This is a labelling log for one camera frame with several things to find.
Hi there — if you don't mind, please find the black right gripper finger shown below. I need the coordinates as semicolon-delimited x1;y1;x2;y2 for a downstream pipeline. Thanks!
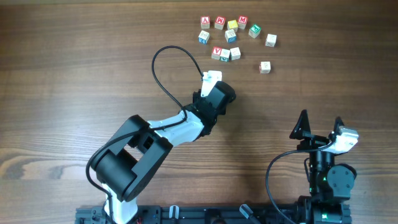
289;110;311;139
333;116;344;133

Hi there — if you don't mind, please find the plain block red side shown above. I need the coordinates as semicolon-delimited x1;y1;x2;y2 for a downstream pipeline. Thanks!
259;62;271;73

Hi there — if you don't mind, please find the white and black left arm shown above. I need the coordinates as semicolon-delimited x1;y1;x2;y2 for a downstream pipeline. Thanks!
86;81;236;223

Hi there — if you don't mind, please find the red V block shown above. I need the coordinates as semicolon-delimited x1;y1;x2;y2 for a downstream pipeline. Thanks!
211;46;222;60

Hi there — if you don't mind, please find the green V block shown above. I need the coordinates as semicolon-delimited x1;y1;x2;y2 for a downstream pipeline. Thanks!
220;49;231;62

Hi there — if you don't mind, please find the plain block with drawing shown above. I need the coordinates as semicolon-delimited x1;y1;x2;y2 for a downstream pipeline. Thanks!
230;47;241;60

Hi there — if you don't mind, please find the blue side block left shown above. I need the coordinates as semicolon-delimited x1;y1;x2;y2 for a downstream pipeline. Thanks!
198;30;210;44

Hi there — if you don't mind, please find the blue side block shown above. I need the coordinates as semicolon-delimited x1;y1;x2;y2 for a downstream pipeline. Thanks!
224;29;237;43
198;30;210;44

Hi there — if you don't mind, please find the blue side block centre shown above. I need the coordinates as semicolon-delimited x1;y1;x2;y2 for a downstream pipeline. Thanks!
224;29;237;43

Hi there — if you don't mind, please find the red A letter block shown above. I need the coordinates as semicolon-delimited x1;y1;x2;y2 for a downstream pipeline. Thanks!
200;16;210;29

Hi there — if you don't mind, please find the red M block left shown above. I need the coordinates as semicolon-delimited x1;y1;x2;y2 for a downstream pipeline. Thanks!
214;16;226;30

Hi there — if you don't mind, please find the red m block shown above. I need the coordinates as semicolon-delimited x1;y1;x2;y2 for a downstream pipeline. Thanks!
214;16;226;30
237;16;248;29

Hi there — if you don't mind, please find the yellow top block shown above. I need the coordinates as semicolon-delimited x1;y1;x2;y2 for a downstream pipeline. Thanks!
227;20;239;32

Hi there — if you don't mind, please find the green top block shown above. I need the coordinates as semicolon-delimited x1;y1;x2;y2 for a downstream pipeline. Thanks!
249;24;261;39

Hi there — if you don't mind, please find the plain wooden block far right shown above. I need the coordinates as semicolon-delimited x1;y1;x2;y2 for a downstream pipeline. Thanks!
265;34;277;47

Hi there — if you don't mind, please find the red M block right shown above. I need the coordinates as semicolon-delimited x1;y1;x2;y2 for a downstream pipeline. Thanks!
237;16;248;29

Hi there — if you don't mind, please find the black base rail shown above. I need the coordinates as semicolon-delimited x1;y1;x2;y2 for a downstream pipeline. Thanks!
75;204;352;224

